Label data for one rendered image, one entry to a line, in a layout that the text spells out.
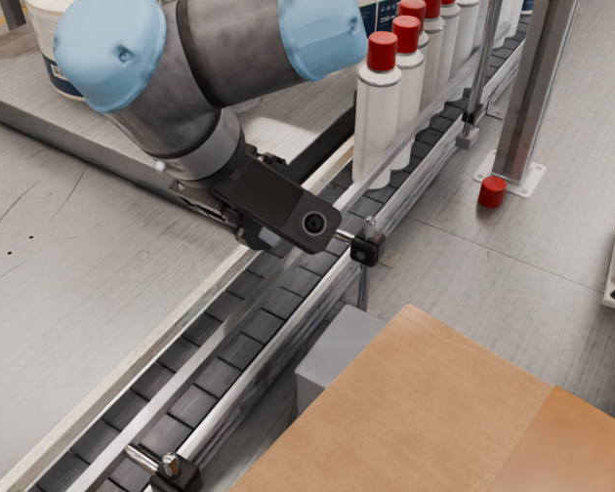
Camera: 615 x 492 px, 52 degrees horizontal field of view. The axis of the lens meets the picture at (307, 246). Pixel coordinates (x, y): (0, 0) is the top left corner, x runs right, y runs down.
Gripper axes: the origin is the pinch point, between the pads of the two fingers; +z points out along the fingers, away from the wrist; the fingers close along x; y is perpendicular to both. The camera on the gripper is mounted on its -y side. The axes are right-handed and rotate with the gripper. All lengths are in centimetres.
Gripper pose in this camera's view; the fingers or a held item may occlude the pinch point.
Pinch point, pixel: (291, 233)
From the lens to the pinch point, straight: 69.9
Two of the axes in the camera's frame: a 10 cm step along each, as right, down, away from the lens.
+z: 2.7, 3.3, 9.1
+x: -4.6, 8.7, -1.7
